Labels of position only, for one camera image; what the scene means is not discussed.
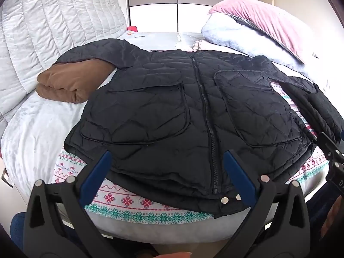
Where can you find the black quilted jacket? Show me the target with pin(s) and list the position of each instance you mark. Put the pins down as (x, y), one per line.
(166, 113)

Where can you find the light blue pillow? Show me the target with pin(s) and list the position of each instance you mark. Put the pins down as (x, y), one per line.
(242, 39)

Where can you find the person's left hand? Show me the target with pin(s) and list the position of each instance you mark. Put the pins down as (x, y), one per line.
(174, 255)

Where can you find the white sliding wardrobe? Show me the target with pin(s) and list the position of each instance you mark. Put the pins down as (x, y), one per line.
(177, 4)

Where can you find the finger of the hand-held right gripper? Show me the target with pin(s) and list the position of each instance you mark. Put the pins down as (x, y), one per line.
(329, 145)

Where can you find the pink pillow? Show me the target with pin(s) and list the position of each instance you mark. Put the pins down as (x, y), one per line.
(266, 18)

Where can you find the folded brown blanket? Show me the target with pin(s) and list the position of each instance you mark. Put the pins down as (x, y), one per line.
(70, 82)

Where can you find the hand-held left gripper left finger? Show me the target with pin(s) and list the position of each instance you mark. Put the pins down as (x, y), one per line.
(100, 168)

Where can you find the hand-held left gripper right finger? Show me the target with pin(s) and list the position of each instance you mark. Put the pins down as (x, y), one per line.
(239, 174)

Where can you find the small red object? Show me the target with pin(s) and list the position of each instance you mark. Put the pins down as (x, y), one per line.
(132, 28)

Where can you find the grey quilted headboard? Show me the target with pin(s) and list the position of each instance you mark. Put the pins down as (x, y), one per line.
(45, 32)

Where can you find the blue fuzzy cloth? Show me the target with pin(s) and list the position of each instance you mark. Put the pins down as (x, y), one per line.
(18, 224)

